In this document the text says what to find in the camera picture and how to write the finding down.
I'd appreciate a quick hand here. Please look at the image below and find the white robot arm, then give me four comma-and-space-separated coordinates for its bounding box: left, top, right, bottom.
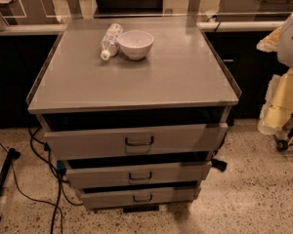
257, 13, 293, 135

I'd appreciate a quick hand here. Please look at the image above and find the blue plug box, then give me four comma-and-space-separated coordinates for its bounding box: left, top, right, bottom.
57, 160, 66, 176

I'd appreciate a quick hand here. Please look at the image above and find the white ceramic bowl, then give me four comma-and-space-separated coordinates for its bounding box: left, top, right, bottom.
118, 30, 154, 60

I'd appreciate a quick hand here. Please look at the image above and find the grey drawer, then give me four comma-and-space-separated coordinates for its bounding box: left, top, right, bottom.
80, 181, 200, 211
65, 152, 211, 189
44, 106, 228, 160

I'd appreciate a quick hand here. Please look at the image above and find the clear plastic water bottle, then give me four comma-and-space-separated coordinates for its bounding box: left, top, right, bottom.
101, 23, 123, 60

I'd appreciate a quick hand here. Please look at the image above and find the black power plug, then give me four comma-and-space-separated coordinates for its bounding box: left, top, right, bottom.
211, 159, 227, 172

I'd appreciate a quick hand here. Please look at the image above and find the black mesh chair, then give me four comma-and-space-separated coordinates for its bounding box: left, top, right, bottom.
94, 0, 163, 18

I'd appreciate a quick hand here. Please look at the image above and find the black floor stand leg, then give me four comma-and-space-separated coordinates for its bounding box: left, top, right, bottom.
0, 147, 21, 227

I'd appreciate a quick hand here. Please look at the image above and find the grey bottom drawer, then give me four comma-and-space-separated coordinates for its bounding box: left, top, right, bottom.
80, 181, 200, 211

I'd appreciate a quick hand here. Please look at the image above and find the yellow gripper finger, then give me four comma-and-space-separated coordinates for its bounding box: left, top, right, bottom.
256, 27, 281, 53
257, 68, 293, 136

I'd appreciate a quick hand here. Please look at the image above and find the black wheeled cart base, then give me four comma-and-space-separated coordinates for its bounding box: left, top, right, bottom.
273, 114, 293, 152

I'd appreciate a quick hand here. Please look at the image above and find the grey drawer cabinet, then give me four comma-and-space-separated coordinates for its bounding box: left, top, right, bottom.
25, 18, 243, 214

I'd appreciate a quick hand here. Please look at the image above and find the grey top drawer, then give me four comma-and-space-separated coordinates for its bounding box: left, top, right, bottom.
44, 106, 228, 160

